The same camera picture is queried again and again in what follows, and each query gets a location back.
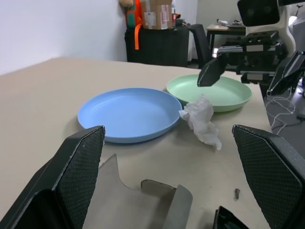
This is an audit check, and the light green plastic plate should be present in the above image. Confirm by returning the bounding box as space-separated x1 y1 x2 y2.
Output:
166 73 253 113

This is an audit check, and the brown cardboard box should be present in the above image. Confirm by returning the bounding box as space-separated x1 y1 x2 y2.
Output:
140 0 176 31

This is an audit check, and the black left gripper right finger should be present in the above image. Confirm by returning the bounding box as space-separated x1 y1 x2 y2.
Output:
232 124 305 229

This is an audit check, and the orange strap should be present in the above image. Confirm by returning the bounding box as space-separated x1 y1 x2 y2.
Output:
134 0 144 50

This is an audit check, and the blue plastic plate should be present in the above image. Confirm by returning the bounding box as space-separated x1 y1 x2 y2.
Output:
77 87 183 144

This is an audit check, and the black chair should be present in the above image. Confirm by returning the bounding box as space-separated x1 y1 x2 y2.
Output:
187 23 213 70

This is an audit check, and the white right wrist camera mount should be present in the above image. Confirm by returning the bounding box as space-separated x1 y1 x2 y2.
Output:
237 0 297 52

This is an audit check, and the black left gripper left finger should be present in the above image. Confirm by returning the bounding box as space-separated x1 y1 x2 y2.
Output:
0 125 106 229

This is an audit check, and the teal and orange bag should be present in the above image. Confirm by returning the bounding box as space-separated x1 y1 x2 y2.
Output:
125 0 139 30

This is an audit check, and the white floor cable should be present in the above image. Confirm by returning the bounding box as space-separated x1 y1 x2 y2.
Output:
266 90 296 127

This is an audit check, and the white tissue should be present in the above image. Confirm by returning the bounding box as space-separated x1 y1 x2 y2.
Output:
178 94 223 151

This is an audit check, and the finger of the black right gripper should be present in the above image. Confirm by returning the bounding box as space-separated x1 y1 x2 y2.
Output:
266 49 305 96
196 55 230 88

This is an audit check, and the black storage cabinet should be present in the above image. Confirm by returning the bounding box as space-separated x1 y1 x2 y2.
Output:
124 23 191 68

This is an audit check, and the wooden side table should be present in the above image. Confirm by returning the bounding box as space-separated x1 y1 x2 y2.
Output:
206 21 247 52

